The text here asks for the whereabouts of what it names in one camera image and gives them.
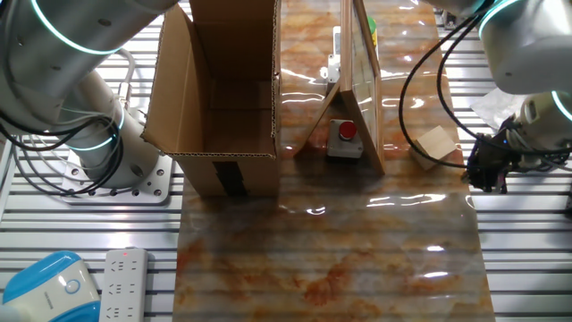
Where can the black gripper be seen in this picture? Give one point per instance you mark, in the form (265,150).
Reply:
(491,154)

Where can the light wooden block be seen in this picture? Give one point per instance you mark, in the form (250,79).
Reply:
(433,145)

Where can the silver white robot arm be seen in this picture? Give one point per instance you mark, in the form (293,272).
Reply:
(58,53)

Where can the crumpled white tissue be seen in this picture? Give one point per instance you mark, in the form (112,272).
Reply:
(496,107)

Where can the red emergency stop button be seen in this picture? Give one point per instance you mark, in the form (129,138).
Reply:
(344,145)

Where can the orange marble pattern mat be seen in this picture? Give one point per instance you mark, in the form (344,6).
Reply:
(335,250)

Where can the yellow box green button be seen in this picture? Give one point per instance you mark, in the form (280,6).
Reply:
(372,29)

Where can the open cardboard box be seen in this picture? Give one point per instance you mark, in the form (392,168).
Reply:
(179,112)

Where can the white power strip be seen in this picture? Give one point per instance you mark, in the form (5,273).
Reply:
(123,286)

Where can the blue white device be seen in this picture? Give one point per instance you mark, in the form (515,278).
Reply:
(44,290)

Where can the wooden picture frame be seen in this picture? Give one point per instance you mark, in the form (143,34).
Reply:
(346,53)

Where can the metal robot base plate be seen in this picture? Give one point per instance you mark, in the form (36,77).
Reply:
(156,183)

